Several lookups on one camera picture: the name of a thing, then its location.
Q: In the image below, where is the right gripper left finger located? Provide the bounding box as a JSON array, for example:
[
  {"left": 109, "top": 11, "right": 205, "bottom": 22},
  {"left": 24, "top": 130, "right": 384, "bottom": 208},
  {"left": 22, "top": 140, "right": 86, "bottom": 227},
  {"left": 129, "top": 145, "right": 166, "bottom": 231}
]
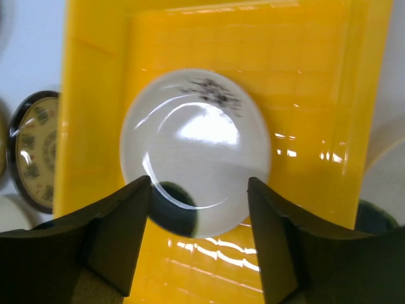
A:
[{"left": 1, "top": 175, "right": 152, "bottom": 303}]

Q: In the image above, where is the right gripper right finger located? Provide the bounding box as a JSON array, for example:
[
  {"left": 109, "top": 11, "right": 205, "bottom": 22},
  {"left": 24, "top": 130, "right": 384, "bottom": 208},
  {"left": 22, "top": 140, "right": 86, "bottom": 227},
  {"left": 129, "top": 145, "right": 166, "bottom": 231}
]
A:
[{"left": 247, "top": 177, "right": 404, "bottom": 303}]

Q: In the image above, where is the cream plate black flower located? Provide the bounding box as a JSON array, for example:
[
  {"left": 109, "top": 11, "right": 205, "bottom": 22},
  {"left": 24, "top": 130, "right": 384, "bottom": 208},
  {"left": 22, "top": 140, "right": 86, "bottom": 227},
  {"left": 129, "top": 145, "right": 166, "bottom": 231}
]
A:
[
  {"left": 355, "top": 115, "right": 404, "bottom": 234},
  {"left": 120, "top": 69, "right": 271, "bottom": 238}
]

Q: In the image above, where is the yellow brown patterned plate right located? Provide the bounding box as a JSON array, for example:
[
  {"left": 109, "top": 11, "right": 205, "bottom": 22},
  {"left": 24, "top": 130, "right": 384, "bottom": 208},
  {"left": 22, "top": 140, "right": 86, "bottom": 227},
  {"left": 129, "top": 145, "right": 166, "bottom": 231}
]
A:
[{"left": 6, "top": 91, "right": 59, "bottom": 214}]

